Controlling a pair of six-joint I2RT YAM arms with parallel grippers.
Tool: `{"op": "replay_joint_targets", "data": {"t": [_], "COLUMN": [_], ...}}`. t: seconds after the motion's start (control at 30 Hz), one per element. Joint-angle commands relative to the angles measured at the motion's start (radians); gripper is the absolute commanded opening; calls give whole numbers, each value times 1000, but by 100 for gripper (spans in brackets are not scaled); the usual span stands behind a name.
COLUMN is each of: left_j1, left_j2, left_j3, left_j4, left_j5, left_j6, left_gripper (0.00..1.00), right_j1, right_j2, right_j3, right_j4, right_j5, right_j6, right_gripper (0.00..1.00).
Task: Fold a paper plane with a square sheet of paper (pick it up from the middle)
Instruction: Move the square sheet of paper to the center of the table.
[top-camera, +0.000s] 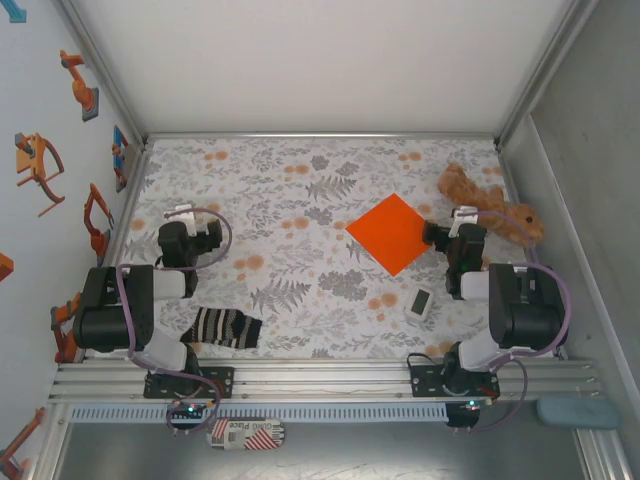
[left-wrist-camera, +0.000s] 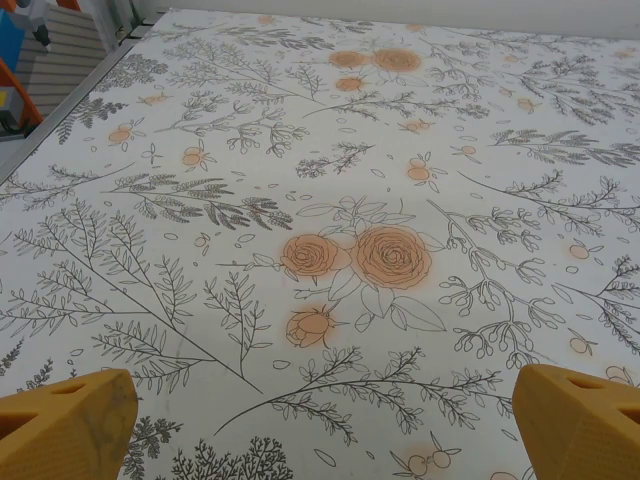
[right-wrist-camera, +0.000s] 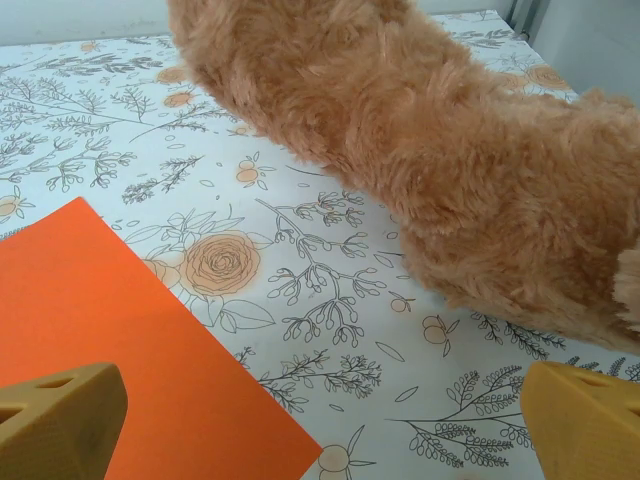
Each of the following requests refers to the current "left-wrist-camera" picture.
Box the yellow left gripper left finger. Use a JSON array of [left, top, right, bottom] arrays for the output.
[[0, 368, 139, 480]]

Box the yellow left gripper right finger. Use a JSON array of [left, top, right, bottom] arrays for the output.
[[512, 363, 640, 480]]

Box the floral print tablecloth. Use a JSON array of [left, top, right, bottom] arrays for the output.
[[0, 7, 640, 480]]

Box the aluminium table side rail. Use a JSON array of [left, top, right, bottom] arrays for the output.
[[0, 0, 171, 189]]

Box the aluminium frame post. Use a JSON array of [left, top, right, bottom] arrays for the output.
[[97, 0, 171, 51]]

